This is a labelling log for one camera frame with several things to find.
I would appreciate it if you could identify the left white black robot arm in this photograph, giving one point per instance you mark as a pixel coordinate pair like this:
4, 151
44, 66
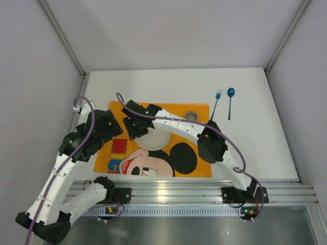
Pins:
51, 217

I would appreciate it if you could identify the blue metallic spoon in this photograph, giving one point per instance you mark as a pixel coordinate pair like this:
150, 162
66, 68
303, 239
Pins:
230, 93

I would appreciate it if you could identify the white round plate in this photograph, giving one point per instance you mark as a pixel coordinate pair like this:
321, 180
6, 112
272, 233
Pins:
154, 140

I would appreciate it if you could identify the small metal cup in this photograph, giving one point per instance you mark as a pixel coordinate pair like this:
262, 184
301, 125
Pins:
192, 116

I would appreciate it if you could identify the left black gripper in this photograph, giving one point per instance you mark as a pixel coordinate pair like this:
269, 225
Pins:
108, 125

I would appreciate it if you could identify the left aluminium frame post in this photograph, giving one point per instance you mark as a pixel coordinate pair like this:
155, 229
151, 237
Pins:
62, 37

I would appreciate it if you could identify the orange Mickey Mouse placemat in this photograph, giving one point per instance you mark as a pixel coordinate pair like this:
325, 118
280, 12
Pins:
123, 156

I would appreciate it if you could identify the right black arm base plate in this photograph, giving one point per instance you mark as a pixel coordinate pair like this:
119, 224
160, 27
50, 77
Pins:
231, 195

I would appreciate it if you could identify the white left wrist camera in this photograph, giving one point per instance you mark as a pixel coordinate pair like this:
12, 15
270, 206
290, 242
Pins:
85, 109

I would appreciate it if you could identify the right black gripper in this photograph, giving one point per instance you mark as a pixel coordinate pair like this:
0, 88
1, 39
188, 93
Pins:
136, 130

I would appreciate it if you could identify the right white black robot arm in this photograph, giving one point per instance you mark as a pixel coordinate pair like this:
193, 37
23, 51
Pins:
213, 146

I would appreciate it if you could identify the blue metallic fork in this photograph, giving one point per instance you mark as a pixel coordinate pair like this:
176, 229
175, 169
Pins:
217, 97

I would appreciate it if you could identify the aluminium mounting rail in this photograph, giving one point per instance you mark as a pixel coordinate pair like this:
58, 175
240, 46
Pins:
206, 193

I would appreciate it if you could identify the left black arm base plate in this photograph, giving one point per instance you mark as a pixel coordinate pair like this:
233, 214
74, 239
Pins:
117, 195

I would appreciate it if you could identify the perforated grey cable duct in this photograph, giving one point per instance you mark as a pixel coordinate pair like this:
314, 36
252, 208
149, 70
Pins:
163, 211

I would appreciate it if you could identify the right aluminium frame post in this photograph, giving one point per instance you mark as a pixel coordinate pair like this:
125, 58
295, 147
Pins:
287, 34

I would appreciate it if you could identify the aluminium frame post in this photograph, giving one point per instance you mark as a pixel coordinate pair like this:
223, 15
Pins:
287, 34
62, 37

